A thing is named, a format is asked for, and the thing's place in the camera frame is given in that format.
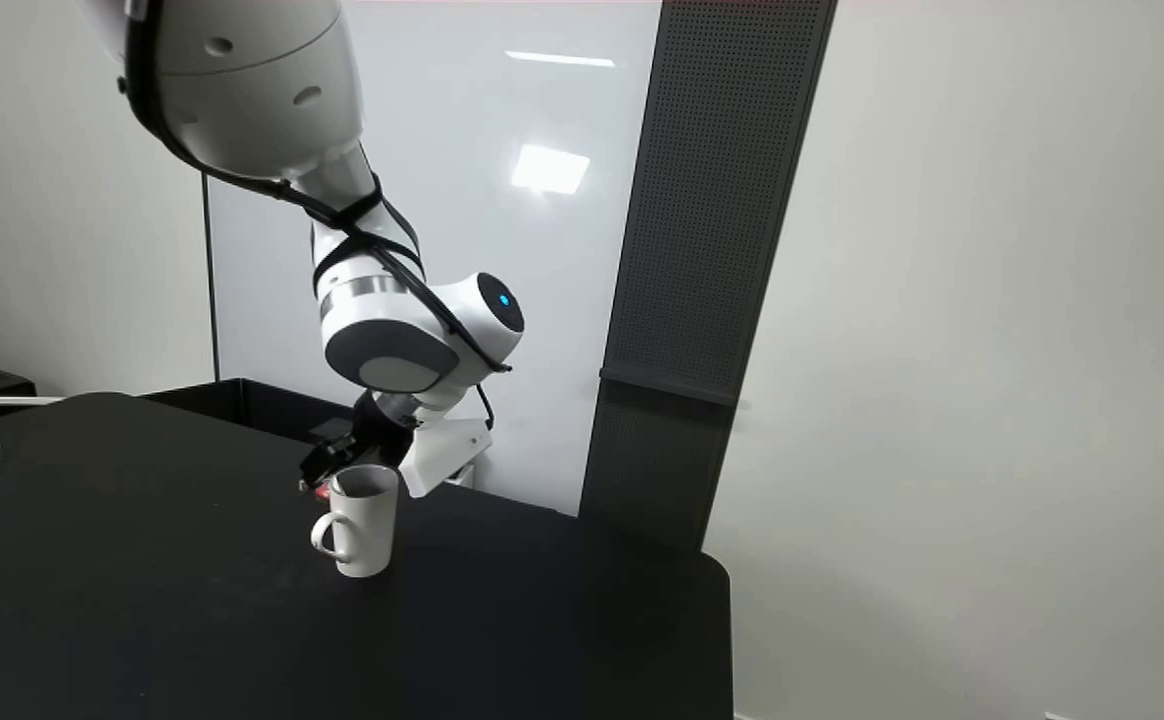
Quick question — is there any white whiteboard panel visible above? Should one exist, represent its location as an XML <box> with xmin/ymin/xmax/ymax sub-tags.
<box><xmin>204</xmin><ymin>0</ymin><xmax>666</xmax><ymax>522</ymax></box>

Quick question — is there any white ceramic mug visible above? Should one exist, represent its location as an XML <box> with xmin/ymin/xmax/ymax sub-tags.
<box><xmin>307</xmin><ymin>466</ymin><xmax>402</xmax><ymax>579</ymax></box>

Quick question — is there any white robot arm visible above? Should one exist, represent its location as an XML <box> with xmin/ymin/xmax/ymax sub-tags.
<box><xmin>102</xmin><ymin>0</ymin><xmax>523</xmax><ymax>500</ymax></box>

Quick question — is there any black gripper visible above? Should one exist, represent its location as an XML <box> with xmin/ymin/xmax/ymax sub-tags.
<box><xmin>295</xmin><ymin>389</ymin><xmax>498</xmax><ymax>505</ymax></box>

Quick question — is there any black vertical pillar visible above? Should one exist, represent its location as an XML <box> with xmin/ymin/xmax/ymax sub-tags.
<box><xmin>582</xmin><ymin>0</ymin><xmax>840</xmax><ymax>554</ymax></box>

